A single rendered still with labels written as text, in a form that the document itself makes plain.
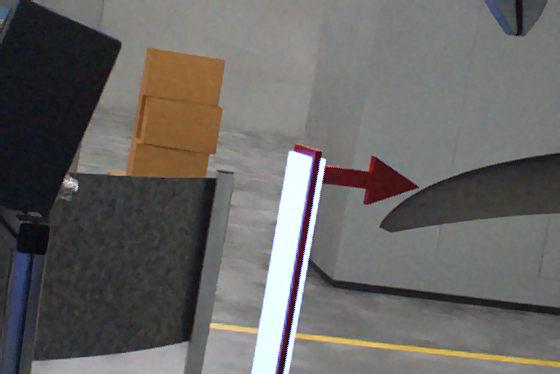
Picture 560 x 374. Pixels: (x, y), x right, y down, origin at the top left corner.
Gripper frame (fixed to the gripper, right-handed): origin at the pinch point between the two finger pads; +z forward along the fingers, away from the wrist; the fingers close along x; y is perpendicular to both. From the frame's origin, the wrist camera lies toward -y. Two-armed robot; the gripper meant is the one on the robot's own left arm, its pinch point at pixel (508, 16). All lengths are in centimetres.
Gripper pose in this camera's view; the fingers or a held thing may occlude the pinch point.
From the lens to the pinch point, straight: 64.0
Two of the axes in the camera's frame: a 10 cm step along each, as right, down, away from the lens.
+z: -0.2, 9.9, -1.7
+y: 4.0, -1.5, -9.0
